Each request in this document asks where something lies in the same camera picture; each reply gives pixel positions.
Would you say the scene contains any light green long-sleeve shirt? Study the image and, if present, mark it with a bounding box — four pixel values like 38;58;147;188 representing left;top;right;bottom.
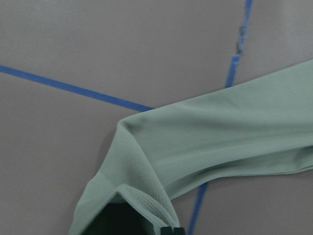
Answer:
69;61;313;235

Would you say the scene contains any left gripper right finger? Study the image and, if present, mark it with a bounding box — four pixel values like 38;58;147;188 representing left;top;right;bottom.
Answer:
174;227;186;235

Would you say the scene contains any blue tape line crosswise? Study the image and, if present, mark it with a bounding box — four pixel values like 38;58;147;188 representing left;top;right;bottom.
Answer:
0;65;154;112

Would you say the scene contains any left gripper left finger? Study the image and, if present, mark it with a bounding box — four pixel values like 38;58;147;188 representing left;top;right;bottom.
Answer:
160;227;173;235

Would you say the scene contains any blue tape line lengthwise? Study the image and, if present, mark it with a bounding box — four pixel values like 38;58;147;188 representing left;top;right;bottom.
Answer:
187;0;253;235

